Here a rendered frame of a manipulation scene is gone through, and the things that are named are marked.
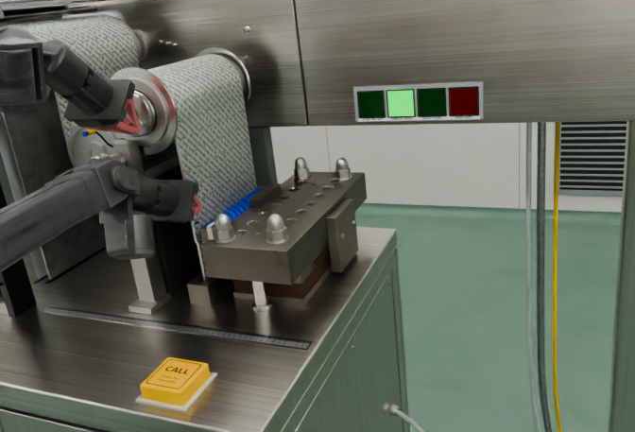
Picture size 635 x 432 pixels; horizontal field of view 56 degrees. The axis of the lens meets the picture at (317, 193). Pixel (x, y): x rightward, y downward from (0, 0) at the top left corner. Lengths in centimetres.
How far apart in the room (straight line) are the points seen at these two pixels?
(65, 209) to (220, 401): 33
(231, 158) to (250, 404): 50
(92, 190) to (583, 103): 82
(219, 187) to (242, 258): 19
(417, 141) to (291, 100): 246
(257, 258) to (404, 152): 280
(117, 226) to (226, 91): 39
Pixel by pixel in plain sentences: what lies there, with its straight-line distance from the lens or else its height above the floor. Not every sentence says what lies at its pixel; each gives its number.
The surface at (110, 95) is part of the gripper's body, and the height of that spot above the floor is 130.
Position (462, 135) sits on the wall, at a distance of 361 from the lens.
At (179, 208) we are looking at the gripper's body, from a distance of 98.
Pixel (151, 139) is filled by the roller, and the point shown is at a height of 120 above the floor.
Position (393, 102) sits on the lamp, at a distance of 118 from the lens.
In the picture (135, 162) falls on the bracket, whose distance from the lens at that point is 105.
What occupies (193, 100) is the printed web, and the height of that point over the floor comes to 125.
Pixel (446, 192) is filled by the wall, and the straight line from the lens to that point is 374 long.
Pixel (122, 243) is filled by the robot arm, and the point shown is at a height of 111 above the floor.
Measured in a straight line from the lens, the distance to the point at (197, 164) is 106.
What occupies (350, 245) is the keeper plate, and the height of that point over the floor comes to 94.
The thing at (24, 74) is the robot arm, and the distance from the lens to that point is 83.
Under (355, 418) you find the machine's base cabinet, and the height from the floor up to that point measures 66.
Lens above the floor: 141
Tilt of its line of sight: 19 degrees down
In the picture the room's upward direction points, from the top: 7 degrees counter-clockwise
